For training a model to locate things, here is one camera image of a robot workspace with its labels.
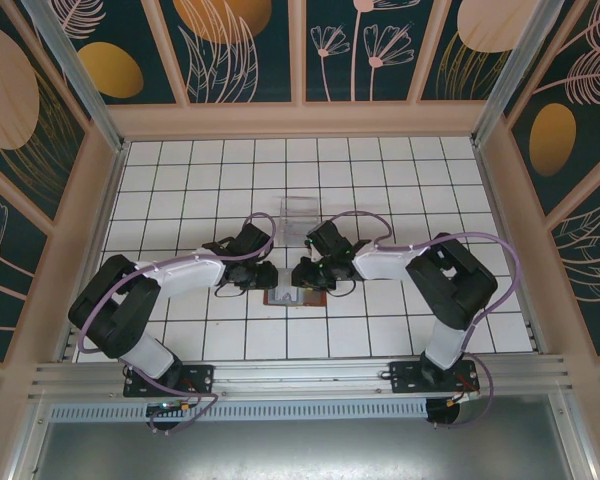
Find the clear acrylic card stand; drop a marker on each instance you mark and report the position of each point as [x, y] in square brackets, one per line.
[300, 207]

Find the wall panel with pale circle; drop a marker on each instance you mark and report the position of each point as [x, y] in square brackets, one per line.
[480, 25]

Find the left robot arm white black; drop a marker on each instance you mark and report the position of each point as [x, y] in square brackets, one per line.
[190, 275]

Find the grey metal sheet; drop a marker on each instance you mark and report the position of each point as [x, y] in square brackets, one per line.
[300, 450]

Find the wall panel large pink circle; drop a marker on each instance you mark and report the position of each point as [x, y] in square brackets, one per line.
[10, 100]

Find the wall panel single flower outline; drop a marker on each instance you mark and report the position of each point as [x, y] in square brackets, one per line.
[5, 280]

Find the pale grey credit card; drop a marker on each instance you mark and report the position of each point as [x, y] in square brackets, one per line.
[287, 296]

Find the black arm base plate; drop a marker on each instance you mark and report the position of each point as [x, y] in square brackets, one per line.
[405, 377]
[200, 380]

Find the wall panel with leaf outlines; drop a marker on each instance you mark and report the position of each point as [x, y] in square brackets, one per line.
[590, 260]

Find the aluminium front rail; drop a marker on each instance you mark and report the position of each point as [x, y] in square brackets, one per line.
[300, 372]

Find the wall panel with pink flowers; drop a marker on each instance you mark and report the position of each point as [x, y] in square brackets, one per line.
[340, 85]

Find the light blue credit card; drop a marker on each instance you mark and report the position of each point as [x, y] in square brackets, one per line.
[295, 235]

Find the wall panel orange circle leaves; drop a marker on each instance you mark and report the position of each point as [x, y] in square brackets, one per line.
[220, 60]

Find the wall panel with golden oval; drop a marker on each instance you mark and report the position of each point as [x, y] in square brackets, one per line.
[110, 70]

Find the brown leather card holder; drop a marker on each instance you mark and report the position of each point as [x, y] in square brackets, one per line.
[316, 301]

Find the aluminium frame post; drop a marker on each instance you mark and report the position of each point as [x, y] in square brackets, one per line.
[577, 440]
[513, 75]
[27, 445]
[80, 75]

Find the wall panel golden oval fern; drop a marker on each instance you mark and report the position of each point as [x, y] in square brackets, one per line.
[555, 140]

